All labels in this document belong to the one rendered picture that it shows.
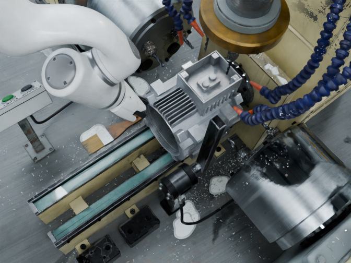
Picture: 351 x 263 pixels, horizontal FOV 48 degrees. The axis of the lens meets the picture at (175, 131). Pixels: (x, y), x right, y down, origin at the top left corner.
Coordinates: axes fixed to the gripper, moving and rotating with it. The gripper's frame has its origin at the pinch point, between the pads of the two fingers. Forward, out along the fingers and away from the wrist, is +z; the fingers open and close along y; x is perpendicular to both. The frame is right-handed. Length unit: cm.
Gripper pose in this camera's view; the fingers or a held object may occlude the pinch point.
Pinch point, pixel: (139, 103)
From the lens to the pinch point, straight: 95.0
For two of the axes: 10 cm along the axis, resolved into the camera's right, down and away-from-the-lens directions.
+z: 3.3, 1.0, 9.4
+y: 6.1, 7.3, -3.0
